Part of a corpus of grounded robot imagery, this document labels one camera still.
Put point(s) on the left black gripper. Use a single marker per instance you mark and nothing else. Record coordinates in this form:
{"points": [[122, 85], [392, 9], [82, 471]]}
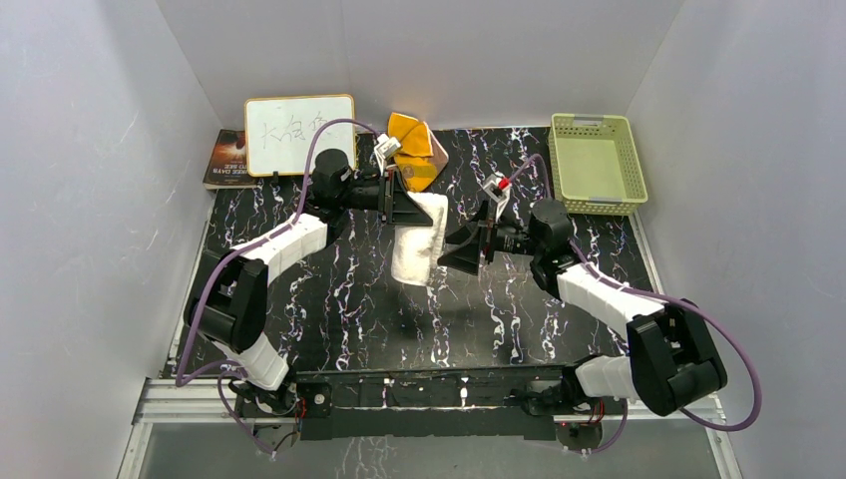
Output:
{"points": [[405, 211]]}

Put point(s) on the green plastic basket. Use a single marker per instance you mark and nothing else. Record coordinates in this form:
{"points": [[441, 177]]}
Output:
{"points": [[595, 165]]}

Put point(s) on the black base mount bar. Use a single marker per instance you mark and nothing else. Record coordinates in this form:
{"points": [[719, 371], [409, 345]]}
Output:
{"points": [[428, 402]]}

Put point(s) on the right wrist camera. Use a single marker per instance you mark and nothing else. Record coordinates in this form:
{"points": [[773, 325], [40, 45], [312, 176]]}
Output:
{"points": [[498, 188]]}

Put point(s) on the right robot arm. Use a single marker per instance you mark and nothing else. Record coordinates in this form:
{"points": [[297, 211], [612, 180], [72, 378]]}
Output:
{"points": [[671, 360]]}

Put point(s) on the dark book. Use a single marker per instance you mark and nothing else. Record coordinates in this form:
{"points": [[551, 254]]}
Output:
{"points": [[227, 165]]}

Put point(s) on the yellow brown towel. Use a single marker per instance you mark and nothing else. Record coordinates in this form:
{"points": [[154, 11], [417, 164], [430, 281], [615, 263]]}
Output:
{"points": [[421, 158]]}

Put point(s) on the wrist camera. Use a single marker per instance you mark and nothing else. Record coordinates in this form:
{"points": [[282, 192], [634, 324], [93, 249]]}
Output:
{"points": [[386, 147], [498, 188]]}

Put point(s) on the aluminium rail frame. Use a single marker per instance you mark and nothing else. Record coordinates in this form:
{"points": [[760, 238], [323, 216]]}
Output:
{"points": [[195, 432]]}

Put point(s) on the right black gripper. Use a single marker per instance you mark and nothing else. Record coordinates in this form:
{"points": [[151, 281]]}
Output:
{"points": [[466, 254]]}

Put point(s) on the whiteboard with yellow frame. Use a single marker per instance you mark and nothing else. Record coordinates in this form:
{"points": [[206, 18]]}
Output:
{"points": [[279, 131]]}

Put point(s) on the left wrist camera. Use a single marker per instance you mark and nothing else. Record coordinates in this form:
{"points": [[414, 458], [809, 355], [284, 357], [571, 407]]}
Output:
{"points": [[386, 147]]}

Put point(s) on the white towel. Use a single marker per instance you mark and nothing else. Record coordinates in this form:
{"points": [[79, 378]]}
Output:
{"points": [[417, 249]]}

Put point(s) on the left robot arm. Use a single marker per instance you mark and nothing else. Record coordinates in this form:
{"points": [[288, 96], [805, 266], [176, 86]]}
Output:
{"points": [[227, 305]]}

